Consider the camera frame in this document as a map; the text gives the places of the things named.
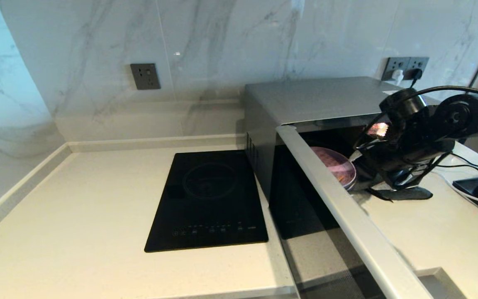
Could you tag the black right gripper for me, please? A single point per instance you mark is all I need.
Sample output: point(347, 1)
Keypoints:
point(392, 155)

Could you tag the purple plate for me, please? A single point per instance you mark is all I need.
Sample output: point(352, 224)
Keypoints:
point(334, 164)

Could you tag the orange french fries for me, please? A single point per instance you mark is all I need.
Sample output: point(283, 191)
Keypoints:
point(344, 178)

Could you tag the microwave door with dark glass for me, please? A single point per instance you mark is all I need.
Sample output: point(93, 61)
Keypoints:
point(367, 236)

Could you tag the dark grey rubber mat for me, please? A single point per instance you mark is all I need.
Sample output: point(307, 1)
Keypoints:
point(409, 194)

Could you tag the white paper sticker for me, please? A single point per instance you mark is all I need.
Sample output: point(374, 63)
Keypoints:
point(390, 91)

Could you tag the white power plug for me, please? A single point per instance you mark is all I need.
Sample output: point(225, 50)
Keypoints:
point(397, 76)

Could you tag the black power plug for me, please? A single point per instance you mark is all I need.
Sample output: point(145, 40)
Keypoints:
point(415, 74)

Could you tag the black induction cooktop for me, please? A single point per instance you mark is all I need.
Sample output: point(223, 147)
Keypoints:
point(210, 199)

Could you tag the grey cabinet door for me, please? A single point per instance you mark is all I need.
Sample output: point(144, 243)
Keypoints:
point(440, 286)

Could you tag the grey double wall socket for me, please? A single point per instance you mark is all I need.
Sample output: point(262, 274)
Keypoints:
point(405, 64)

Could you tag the grey single wall socket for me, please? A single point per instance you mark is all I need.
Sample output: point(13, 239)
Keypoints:
point(145, 76)

